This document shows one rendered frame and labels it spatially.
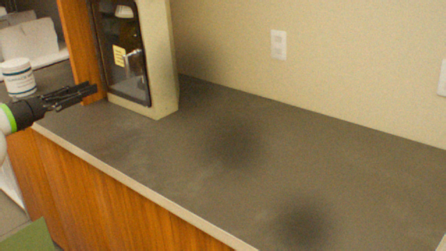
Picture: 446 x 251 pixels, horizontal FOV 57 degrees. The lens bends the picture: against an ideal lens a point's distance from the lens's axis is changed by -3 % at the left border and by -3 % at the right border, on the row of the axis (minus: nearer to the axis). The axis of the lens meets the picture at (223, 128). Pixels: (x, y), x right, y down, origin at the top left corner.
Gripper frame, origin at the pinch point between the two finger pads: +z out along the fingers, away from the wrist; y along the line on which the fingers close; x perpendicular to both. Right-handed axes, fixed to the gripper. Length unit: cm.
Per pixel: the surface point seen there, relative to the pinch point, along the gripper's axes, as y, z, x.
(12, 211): 127, -3, 115
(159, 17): -5.3, 30.7, -17.7
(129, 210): -18.9, -3.4, 39.1
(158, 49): -5.4, 28.7, -6.8
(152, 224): -31.4, -3.4, 38.2
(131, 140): -9.9, 8.2, 19.9
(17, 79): 66, 3, 12
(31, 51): 125, 36, 18
